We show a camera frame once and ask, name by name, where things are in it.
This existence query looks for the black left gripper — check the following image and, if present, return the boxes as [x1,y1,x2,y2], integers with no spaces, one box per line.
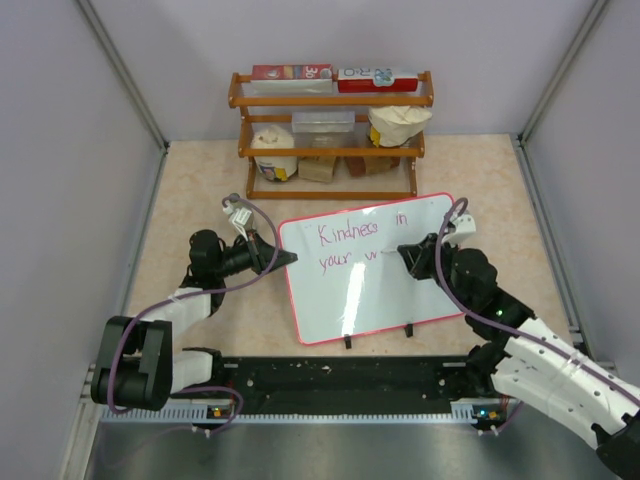
[214,229,296,279]

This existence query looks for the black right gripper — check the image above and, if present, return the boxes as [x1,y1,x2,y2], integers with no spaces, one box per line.
[399,232,472,312]

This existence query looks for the pink framed whiteboard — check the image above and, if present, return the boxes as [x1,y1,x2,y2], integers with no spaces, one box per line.
[279,193,460,345]

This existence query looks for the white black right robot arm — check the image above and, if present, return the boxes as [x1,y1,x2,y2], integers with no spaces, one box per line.
[396,234,639,479]

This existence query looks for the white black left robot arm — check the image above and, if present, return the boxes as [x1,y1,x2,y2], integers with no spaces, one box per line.
[90,230,298,412]

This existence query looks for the tan sponge block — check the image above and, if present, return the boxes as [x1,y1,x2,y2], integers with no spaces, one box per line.
[298,156,337,183]

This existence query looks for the wooden two-tier shelf rack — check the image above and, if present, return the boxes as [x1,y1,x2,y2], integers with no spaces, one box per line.
[228,71,434,201]

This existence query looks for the cream cloth bag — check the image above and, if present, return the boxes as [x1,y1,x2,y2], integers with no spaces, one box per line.
[368,106,432,148]

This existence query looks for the clear plastic box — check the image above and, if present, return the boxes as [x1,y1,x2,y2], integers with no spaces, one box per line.
[291,111,355,133]

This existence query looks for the red white carton box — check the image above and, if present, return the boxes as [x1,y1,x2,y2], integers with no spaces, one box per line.
[250,64,333,94]

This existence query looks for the red white zero box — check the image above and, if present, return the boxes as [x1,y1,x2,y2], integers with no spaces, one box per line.
[337,67,419,94]

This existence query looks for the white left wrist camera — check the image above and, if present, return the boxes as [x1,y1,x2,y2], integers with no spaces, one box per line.
[223,203,254,240]

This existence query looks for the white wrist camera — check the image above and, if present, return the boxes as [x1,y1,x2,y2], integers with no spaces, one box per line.
[443,213,476,247]
[223,203,254,240]

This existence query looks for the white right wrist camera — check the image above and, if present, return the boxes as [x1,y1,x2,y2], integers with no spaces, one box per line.
[443,213,476,247]

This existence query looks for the grey cable duct rail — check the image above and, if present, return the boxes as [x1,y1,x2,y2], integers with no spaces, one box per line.
[100,400,509,430]

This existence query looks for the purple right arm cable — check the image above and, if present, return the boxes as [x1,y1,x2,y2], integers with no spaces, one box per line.
[434,196,640,436]

